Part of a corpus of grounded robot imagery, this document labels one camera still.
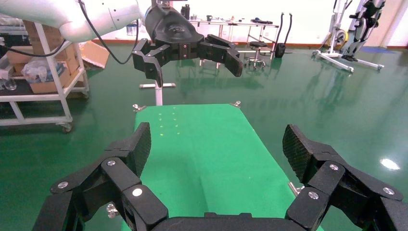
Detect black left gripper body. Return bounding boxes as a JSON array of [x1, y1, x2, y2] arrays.
[[145, 4, 204, 61]]

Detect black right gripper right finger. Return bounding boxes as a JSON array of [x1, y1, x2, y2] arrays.
[[282, 124, 408, 231]]

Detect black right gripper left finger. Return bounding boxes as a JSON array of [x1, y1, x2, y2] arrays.
[[32, 122, 168, 231]]

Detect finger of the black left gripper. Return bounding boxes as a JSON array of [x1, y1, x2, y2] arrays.
[[199, 34, 243, 78], [131, 38, 171, 88]]

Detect flattened cardboard sheet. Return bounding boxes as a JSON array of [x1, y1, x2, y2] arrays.
[[79, 40, 111, 70]]

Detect tall stacked cardboard box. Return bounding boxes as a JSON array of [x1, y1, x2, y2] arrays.
[[24, 20, 80, 76]]

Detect low brown cardboard box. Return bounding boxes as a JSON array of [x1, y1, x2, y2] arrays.
[[29, 67, 72, 95]]

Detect small brown cardboard box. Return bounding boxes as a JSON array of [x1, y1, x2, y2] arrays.
[[6, 46, 36, 76]]

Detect white metal T stand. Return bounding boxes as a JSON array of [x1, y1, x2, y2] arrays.
[[139, 80, 177, 106]]

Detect black round stool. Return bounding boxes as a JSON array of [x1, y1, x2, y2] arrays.
[[244, 40, 269, 71]]

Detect white metal cart rack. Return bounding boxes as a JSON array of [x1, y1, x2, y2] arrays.
[[0, 22, 90, 134]]

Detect green table cloth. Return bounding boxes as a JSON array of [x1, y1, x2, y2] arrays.
[[121, 103, 322, 231]]

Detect white gantry stand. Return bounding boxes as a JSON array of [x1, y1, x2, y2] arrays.
[[311, 0, 385, 74]]

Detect clear plastic bag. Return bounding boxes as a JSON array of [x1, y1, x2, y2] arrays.
[[20, 57, 66, 84]]

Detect yellow reel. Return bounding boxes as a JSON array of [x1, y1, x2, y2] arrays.
[[333, 28, 349, 49]]

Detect hanging humanoid robot legs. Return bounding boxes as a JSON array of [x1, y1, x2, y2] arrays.
[[341, 0, 387, 63]]

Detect blue floor mat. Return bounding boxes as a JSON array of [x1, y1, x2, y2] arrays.
[[360, 46, 388, 54]]

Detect long white frame table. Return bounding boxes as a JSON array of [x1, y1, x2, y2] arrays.
[[188, 17, 280, 69]]

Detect black device with hoses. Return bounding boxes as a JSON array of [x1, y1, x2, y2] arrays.
[[274, 13, 293, 59]]

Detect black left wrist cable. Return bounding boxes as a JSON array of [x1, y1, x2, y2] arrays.
[[77, 0, 141, 65]]

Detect black left arm slack cable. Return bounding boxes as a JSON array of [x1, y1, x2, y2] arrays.
[[0, 38, 67, 58]]

